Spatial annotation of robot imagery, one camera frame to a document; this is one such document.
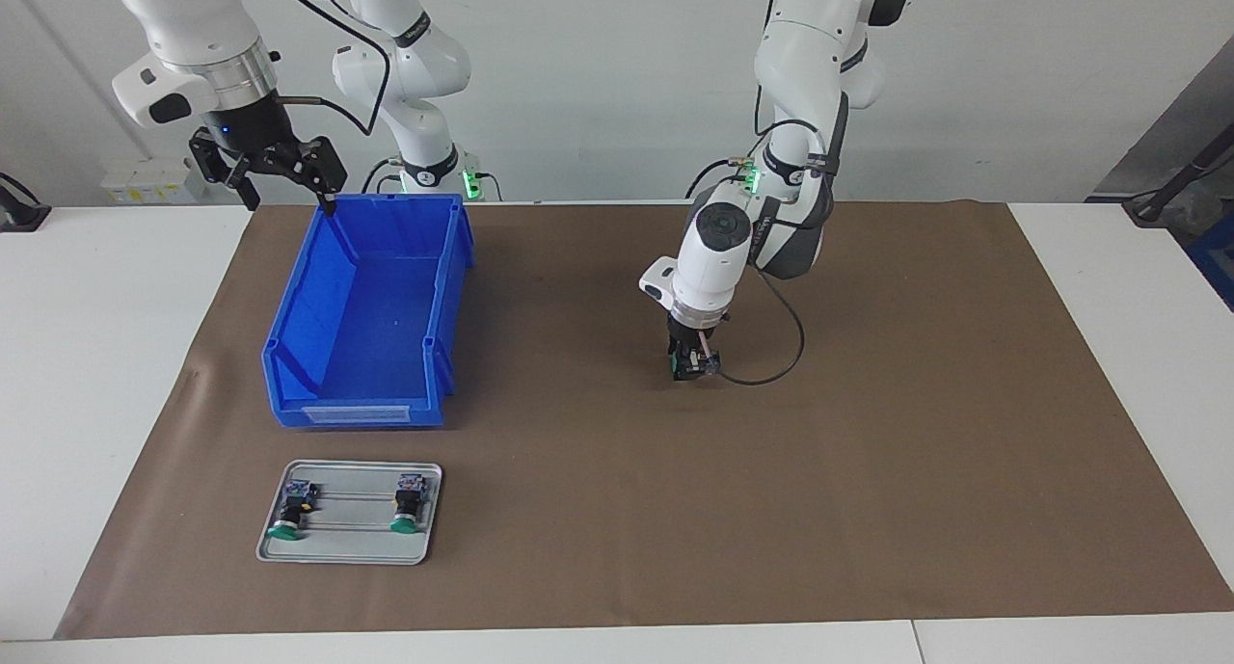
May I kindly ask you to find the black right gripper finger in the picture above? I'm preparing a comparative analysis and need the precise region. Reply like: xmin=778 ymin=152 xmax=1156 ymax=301
xmin=262 ymin=138 xmax=349 ymax=218
xmin=188 ymin=130 xmax=261 ymax=212

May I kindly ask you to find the brown paper table mat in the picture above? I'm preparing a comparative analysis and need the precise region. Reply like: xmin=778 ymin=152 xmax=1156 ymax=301
xmin=55 ymin=199 xmax=1234 ymax=641

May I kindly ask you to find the black stand pole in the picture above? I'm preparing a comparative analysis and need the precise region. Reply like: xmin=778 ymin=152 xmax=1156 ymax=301
xmin=1123 ymin=124 xmax=1234 ymax=227

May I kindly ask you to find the white wall socket box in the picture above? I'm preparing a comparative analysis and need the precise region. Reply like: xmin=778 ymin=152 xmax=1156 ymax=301
xmin=101 ymin=156 xmax=208 ymax=205

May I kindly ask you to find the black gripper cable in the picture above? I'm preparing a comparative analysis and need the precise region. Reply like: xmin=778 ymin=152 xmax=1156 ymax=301
xmin=699 ymin=115 xmax=842 ymax=387
xmin=275 ymin=0 xmax=391 ymax=137

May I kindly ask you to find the blue crate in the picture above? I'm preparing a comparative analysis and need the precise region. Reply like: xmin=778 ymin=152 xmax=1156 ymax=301
xmin=1188 ymin=211 xmax=1234 ymax=310

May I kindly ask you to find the black clamp mount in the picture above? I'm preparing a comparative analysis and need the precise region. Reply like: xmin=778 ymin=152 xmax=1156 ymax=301
xmin=0 ymin=173 xmax=51 ymax=233

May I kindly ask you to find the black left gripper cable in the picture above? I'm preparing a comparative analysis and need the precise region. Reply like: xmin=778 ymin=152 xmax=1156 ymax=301
xmin=699 ymin=115 xmax=842 ymax=387

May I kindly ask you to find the blue plastic storage bin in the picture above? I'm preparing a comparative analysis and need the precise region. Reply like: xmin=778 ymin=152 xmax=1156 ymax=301
xmin=261 ymin=194 xmax=475 ymax=429

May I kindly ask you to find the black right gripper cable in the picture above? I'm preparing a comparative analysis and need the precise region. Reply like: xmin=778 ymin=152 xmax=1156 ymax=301
xmin=275 ymin=0 xmax=391 ymax=137

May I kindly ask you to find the grey metal tray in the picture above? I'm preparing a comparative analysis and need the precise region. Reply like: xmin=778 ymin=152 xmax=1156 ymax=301
xmin=255 ymin=460 xmax=443 ymax=566

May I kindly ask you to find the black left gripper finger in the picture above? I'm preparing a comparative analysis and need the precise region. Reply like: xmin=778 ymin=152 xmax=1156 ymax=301
xmin=672 ymin=348 xmax=722 ymax=383

